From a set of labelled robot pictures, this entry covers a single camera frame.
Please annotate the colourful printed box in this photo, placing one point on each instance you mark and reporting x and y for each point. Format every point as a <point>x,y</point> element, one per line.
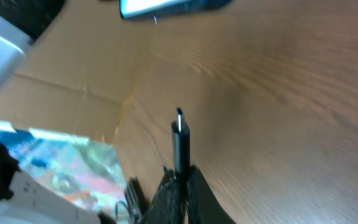
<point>84,172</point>

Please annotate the brown cardboard panel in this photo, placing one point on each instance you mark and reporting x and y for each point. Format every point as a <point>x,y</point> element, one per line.
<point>78,74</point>

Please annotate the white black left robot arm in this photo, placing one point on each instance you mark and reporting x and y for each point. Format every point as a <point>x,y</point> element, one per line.
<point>22,23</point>

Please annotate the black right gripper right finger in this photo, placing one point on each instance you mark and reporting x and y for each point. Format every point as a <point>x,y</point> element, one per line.
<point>203,206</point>

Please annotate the blue Galaxy smartphone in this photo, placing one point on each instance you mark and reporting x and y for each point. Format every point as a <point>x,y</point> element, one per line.
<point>149,9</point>

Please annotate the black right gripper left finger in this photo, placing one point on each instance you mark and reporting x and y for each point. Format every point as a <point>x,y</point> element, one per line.
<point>168,204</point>

